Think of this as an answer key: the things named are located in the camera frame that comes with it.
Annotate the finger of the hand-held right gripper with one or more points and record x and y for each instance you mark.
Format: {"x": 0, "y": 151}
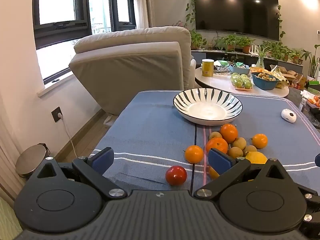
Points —
{"x": 317, "y": 160}
{"x": 310, "y": 205}

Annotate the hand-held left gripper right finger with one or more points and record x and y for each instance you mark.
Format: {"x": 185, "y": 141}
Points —
{"x": 220, "y": 160}

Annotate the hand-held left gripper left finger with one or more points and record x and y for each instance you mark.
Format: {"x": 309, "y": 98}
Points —
{"x": 103, "y": 158}

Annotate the orange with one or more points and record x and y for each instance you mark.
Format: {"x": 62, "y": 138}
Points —
{"x": 259, "y": 141}
{"x": 194, "y": 154}
{"x": 216, "y": 145}
{"x": 229, "y": 133}
{"x": 212, "y": 173}

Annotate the brown kiwi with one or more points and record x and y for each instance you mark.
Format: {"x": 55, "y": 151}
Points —
{"x": 215, "y": 135}
{"x": 250, "y": 148}
{"x": 235, "y": 152}
{"x": 239, "y": 143}

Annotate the yellow lemon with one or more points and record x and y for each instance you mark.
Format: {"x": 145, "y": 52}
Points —
{"x": 256, "y": 157}

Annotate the red tomato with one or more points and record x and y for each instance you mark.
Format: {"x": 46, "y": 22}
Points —
{"x": 176, "y": 175}

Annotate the white striped ceramic bowl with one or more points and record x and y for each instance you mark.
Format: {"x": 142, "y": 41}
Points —
{"x": 207, "y": 111}

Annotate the small white round device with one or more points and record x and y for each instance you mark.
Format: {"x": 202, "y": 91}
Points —
{"x": 288, "y": 115}

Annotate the plate of small fruit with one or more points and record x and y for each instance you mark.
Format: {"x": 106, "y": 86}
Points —
{"x": 314, "y": 102}

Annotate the dark marble side table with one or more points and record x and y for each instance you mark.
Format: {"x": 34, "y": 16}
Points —
{"x": 296, "y": 97}

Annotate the metal lidded trash bin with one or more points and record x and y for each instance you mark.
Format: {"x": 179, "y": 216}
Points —
{"x": 31, "y": 160}

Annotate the green box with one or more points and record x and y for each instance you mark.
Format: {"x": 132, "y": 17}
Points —
{"x": 313, "y": 85}

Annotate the round white coffee table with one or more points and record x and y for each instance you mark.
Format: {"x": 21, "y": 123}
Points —
{"x": 220, "y": 82}

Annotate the pack of green apples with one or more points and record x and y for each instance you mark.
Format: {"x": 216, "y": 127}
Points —
{"x": 241, "y": 81}

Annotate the cardboard box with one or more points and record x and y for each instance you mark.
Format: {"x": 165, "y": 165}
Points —
{"x": 293, "y": 75}

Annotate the blue bowl of longans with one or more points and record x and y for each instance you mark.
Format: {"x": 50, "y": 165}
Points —
{"x": 265, "y": 82}

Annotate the glass tray of snacks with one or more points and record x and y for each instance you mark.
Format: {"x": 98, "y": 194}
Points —
{"x": 221, "y": 69}

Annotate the light blue snack basket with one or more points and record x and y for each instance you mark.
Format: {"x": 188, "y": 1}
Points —
{"x": 238, "y": 70}

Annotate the bagged bananas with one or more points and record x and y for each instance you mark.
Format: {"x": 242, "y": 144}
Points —
{"x": 280, "y": 76}

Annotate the yellow can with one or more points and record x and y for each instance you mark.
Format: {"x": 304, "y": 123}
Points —
{"x": 207, "y": 68}

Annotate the green snack packet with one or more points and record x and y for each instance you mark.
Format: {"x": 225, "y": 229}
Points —
{"x": 240, "y": 64}

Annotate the orange plastic basket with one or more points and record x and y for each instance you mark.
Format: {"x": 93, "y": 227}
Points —
{"x": 260, "y": 70}

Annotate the beige recliner sofa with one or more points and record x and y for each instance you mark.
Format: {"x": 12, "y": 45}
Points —
{"x": 130, "y": 62}

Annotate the tall leafy floor plant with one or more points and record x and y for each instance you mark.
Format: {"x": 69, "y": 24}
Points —
{"x": 312, "y": 60}

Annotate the dark television cabinet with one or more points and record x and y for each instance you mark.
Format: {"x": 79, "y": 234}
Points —
{"x": 220, "y": 56}

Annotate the potted green plant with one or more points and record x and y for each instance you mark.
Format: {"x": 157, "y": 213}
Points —
{"x": 246, "y": 45}
{"x": 196, "y": 41}
{"x": 282, "y": 51}
{"x": 296, "y": 56}
{"x": 230, "y": 42}

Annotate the spider plant glass vase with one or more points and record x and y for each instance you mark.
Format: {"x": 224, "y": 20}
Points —
{"x": 260, "y": 61}

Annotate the white router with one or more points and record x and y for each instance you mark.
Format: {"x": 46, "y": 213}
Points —
{"x": 253, "y": 49}

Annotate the large black framed window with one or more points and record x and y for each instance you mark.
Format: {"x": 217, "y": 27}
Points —
{"x": 62, "y": 27}

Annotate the red flower arrangement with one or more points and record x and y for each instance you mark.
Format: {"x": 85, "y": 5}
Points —
{"x": 179, "y": 24}

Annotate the hanging green vine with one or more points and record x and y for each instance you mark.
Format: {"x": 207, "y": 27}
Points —
{"x": 190, "y": 7}
{"x": 280, "y": 22}

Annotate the narrow black framed window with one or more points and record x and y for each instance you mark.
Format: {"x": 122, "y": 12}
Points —
{"x": 122, "y": 5}

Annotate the beige curtain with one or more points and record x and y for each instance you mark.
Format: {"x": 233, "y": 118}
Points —
{"x": 145, "y": 2}

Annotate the dark wall outlet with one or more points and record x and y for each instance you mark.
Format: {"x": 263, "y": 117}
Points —
{"x": 56, "y": 114}

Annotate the wall-mounted black television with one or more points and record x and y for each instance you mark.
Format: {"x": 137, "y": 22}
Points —
{"x": 236, "y": 7}

